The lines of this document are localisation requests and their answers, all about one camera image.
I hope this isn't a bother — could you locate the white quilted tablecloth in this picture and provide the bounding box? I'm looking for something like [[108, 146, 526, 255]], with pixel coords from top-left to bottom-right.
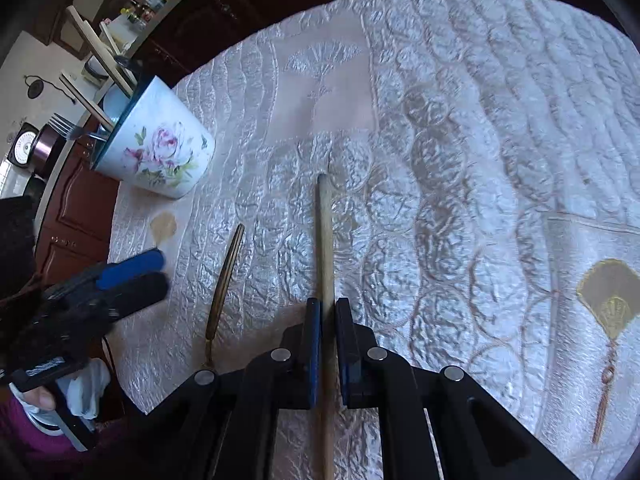
[[107, 0, 640, 480]]

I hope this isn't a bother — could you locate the gold metal spoon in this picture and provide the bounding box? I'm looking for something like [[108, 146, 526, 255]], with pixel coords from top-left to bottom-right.
[[199, 223, 246, 372]]

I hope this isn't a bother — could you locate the purple cooking pot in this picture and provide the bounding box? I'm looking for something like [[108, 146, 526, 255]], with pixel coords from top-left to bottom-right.
[[30, 125, 68, 168]]

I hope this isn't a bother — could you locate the person's left forearm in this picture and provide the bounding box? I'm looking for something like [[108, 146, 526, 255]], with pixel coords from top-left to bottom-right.
[[0, 395, 146, 466]]

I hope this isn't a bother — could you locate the cluster of condiment bottles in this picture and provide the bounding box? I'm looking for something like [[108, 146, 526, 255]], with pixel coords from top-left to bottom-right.
[[120, 0, 182, 26]]

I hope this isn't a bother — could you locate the round wooden stick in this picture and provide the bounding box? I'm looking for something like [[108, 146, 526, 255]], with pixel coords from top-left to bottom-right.
[[316, 173, 337, 480]]

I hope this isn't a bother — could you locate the white floral cup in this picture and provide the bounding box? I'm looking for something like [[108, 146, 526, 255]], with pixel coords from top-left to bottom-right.
[[90, 75, 217, 200]]

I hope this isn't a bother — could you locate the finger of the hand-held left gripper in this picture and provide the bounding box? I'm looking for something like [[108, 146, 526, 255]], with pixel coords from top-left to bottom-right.
[[106, 272, 169, 322], [96, 249, 166, 292]]

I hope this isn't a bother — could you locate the person's left hand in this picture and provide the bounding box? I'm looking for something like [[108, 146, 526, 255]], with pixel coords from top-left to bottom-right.
[[14, 357, 112, 435]]

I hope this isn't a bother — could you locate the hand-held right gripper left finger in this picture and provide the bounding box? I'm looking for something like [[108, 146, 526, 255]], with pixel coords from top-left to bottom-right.
[[135, 297, 322, 480]]

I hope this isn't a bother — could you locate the silver fork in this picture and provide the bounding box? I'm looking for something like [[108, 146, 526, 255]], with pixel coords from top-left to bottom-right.
[[47, 112, 111, 143]]

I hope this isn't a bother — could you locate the white kitchen scale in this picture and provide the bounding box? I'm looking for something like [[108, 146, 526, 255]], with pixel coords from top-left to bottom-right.
[[7, 122, 41, 171]]

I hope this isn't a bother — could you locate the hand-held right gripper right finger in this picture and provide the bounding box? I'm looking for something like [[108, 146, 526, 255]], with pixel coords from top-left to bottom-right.
[[335, 297, 581, 480]]

